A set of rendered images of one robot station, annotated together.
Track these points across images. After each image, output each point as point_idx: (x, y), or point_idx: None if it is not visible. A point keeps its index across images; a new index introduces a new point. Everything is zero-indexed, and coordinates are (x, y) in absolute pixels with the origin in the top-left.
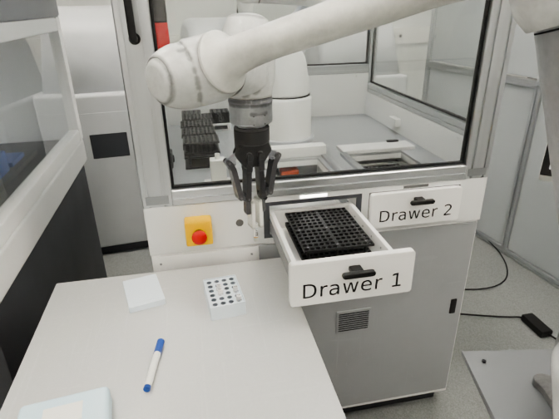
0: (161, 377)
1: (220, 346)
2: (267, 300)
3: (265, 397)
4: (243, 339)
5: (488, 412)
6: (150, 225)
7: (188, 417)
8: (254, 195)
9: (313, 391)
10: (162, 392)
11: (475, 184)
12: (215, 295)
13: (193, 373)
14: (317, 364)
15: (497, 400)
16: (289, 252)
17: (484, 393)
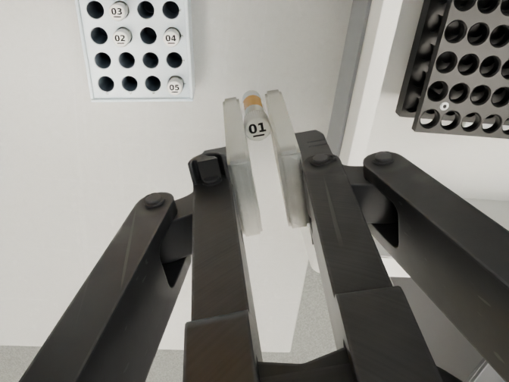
0: (1, 226)
1: (121, 178)
2: (264, 45)
3: (188, 302)
4: (173, 172)
5: (466, 380)
6: None
7: (62, 308)
8: (285, 160)
9: (265, 308)
10: (10, 258)
11: None
12: (109, 39)
13: (64, 232)
14: (295, 264)
15: (489, 381)
16: (366, 101)
17: (485, 370)
